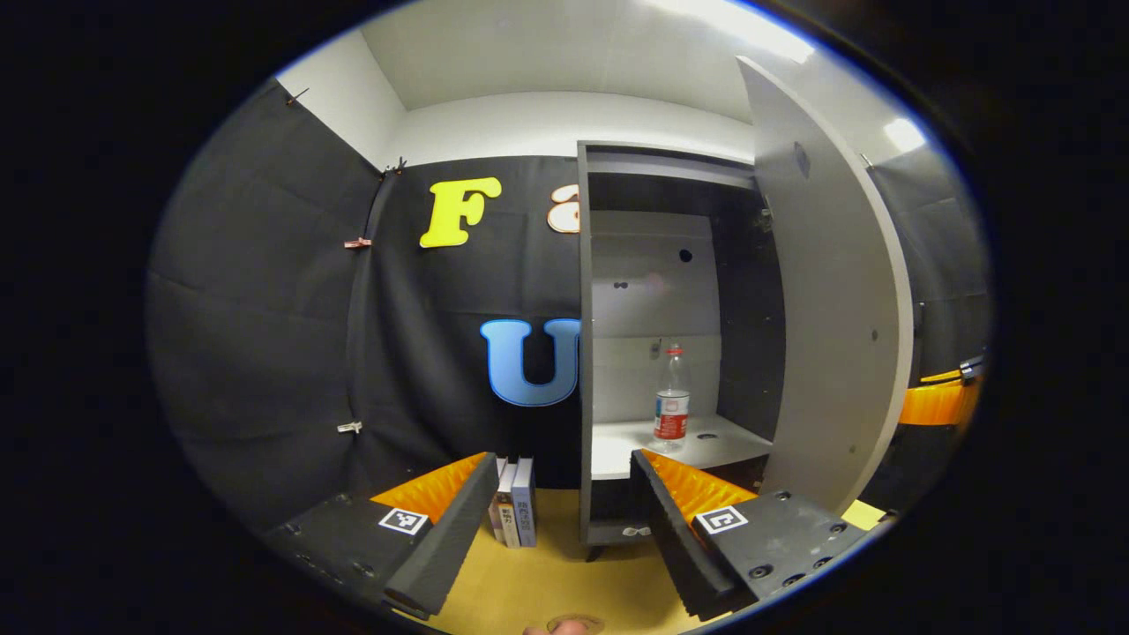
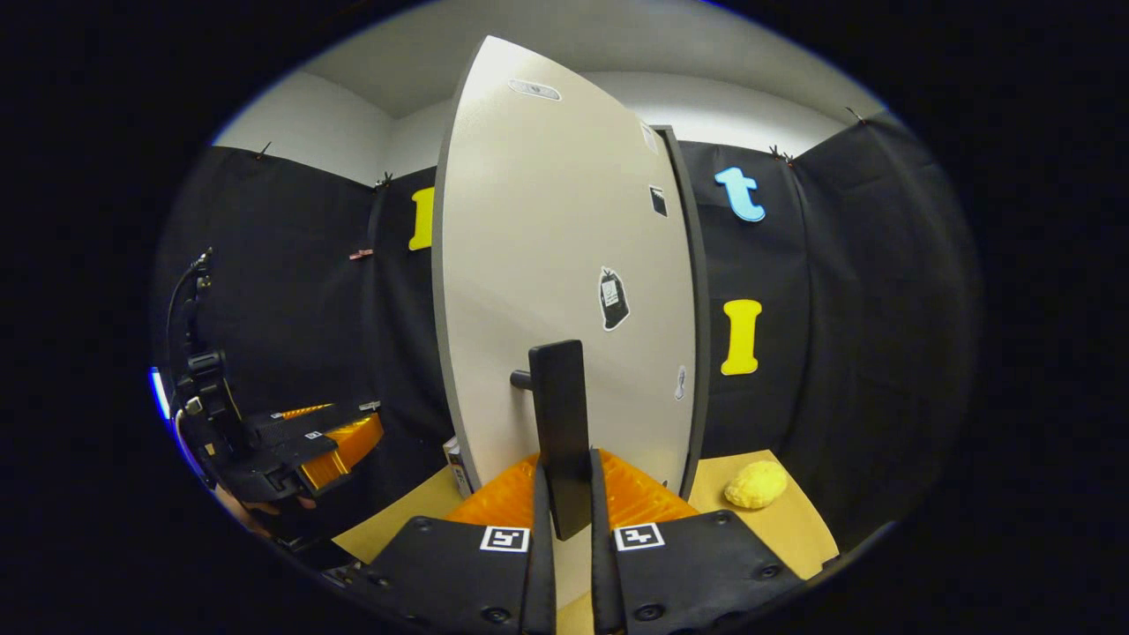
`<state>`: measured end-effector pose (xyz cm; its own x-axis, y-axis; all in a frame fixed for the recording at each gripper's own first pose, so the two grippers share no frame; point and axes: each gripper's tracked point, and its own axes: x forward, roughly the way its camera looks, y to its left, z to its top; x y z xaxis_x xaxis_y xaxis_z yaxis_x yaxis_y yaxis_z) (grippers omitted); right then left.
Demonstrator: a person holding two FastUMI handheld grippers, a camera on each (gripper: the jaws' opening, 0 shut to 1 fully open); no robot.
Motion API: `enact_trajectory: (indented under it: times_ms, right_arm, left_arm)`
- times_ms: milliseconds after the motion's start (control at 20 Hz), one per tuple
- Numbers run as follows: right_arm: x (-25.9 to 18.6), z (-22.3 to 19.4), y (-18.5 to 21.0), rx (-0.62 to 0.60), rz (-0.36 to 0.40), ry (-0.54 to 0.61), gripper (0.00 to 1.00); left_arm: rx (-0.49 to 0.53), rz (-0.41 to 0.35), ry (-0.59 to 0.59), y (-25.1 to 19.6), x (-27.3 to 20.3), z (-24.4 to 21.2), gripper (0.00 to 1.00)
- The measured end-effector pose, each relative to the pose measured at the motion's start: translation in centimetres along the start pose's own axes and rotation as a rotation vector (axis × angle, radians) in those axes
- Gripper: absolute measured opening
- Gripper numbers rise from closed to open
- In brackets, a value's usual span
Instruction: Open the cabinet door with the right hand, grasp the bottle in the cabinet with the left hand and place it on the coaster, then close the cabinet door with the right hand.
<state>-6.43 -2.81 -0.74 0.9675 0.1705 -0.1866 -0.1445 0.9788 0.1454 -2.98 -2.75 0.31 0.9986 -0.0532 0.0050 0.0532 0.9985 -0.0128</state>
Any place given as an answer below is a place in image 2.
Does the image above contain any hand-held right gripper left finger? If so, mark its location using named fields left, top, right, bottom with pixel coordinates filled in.
left=353, top=452, right=558, bottom=635

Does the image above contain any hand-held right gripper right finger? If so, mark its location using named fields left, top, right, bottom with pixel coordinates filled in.
left=589, top=448, right=808, bottom=635

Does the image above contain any black door handle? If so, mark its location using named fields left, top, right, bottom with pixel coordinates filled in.
left=510, top=340, right=594, bottom=541

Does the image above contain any beige cabinet door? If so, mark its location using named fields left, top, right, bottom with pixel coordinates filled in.
left=430, top=35, right=699, bottom=500

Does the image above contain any yellow lumpy object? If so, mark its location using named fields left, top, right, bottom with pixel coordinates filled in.
left=725, top=460, right=789, bottom=511

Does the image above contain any black backdrop cloth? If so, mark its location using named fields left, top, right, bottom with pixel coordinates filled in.
left=154, top=110, right=984, bottom=552

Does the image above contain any black cable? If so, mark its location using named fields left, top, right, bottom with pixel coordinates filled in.
left=166, top=249, right=214, bottom=376

